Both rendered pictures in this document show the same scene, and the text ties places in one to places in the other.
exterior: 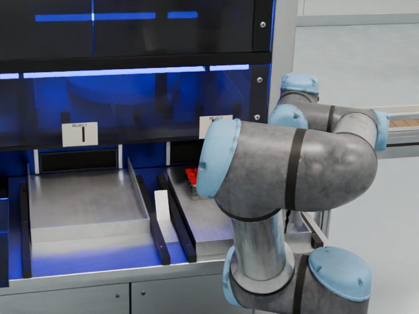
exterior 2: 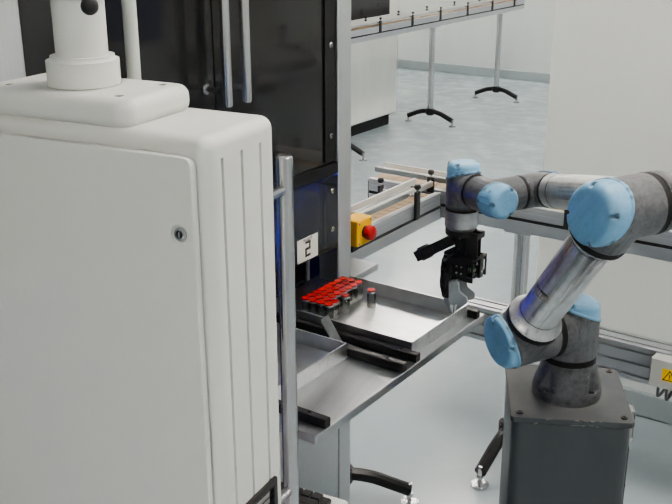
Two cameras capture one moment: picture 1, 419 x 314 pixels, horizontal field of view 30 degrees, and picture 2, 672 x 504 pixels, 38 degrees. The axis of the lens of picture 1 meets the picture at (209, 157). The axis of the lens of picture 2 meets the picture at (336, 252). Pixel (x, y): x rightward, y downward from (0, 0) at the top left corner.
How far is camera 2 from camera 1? 141 cm
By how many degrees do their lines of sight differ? 38
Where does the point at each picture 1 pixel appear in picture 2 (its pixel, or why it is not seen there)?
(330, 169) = not seen: outside the picture
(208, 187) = (618, 232)
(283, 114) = (503, 190)
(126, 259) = (370, 381)
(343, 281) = (594, 308)
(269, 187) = (658, 217)
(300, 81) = (474, 164)
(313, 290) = (573, 324)
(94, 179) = not seen: hidden behind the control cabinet
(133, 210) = (301, 348)
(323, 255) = not seen: hidden behind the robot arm
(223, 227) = (390, 330)
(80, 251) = (325, 392)
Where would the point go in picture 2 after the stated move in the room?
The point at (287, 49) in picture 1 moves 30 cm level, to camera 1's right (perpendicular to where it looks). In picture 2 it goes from (347, 155) to (429, 137)
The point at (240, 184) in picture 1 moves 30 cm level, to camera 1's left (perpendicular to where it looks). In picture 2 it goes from (641, 222) to (533, 262)
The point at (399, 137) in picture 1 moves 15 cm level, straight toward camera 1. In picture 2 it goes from (391, 223) to (417, 237)
